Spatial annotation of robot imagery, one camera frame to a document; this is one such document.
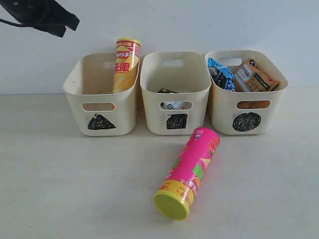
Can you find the cream bin circle mark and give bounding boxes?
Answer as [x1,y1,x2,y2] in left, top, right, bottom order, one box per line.
[204,50,288,135]

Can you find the white blue milk carton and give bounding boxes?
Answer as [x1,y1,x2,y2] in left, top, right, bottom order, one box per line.
[160,102,185,110]

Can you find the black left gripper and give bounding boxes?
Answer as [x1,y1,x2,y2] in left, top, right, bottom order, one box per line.
[0,0,80,37]

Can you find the yellow chips can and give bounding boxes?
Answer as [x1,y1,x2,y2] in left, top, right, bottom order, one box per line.
[112,38,141,94]

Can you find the pink chips can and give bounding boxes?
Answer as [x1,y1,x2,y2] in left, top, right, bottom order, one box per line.
[154,127,220,220]

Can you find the blue snack bag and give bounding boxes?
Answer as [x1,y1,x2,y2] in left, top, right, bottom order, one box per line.
[207,58,235,92]

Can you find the purple small box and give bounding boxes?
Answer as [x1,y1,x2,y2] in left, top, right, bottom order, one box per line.
[158,88,178,94]

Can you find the cream bin triangle mark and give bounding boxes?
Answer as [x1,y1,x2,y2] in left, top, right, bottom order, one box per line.
[63,53,141,136]

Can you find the cream bin square mark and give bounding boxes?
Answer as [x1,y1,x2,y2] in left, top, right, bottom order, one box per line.
[140,52,211,135]

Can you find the orange snack bag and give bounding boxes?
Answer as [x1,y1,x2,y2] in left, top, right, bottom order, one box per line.
[234,59,281,109]

